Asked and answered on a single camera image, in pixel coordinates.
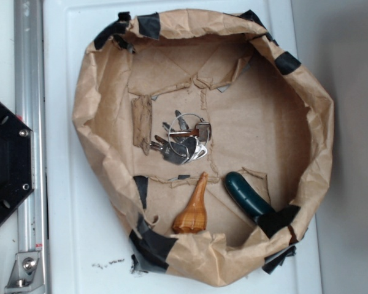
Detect dark green plastic pickle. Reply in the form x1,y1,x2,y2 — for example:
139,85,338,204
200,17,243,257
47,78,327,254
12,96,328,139
224,171,275,222

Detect brown bark wood piece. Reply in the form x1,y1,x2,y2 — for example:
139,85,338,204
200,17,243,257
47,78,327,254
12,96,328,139
131,96,153,156

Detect orange spiral seashell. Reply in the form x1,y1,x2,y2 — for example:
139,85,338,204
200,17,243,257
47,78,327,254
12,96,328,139
172,172,209,234

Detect white plastic tray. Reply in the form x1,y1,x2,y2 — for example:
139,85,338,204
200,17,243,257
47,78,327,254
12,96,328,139
43,1,322,293

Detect silver key bunch on ring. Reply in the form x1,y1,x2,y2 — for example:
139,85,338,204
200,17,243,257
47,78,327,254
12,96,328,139
150,110,212,165

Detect black octagonal mount plate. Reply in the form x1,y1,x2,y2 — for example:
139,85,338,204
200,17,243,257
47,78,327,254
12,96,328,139
0,102,34,226

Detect aluminium extrusion rail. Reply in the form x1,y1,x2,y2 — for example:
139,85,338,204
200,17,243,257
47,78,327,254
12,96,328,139
14,1,51,293

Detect metal corner bracket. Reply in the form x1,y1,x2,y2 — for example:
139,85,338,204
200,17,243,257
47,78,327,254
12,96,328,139
4,251,45,294

